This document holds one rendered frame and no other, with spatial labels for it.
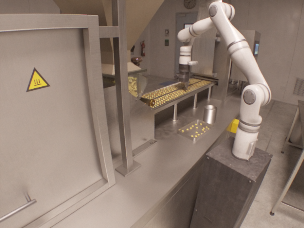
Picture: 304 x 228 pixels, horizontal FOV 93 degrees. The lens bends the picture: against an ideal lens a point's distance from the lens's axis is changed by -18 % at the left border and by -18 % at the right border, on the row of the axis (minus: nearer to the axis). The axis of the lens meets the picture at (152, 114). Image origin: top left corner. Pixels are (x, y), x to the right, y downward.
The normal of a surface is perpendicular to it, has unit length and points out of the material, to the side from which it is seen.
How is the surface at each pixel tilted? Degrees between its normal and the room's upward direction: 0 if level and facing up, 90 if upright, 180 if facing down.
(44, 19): 90
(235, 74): 90
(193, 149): 0
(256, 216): 0
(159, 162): 0
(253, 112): 93
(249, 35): 90
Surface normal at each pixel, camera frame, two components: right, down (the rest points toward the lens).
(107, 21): 0.70, 0.61
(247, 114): -0.87, 0.21
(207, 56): -0.64, 0.31
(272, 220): 0.00, -0.91
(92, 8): -0.57, 0.70
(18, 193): 0.76, 0.26
